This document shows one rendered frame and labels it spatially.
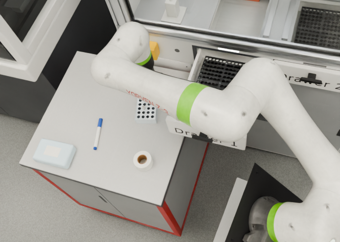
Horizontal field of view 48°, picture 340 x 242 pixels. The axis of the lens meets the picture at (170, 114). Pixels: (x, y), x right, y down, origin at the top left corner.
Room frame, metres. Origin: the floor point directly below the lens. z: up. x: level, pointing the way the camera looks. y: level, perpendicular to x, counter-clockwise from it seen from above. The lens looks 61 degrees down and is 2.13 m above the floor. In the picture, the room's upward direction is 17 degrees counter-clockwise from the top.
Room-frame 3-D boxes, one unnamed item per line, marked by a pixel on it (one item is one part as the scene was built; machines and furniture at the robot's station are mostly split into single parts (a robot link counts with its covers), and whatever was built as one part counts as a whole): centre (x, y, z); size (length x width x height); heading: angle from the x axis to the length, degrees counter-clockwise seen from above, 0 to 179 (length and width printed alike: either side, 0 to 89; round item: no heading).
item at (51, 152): (0.74, 0.49, 0.78); 0.15 x 0.10 x 0.04; 60
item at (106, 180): (0.83, 0.23, 0.38); 0.62 x 0.58 x 0.76; 57
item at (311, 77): (0.66, -0.53, 0.91); 0.07 x 0.04 x 0.01; 57
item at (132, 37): (0.83, 0.05, 1.17); 0.13 x 0.11 x 0.14; 131
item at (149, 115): (0.82, 0.08, 0.78); 0.12 x 0.08 x 0.04; 161
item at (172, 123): (0.59, -0.10, 0.87); 0.29 x 0.02 x 0.11; 57
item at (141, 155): (0.60, 0.15, 0.78); 0.07 x 0.07 x 0.04
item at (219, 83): (0.76, -0.21, 0.87); 0.22 x 0.18 x 0.06; 147
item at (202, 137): (0.57, -0.09, 0.91); 0.07 x 0.04 x 0.01; 57
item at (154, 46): (1.02, 0.01, 0.88); 0.07 x 0.05 x 0.07; 57
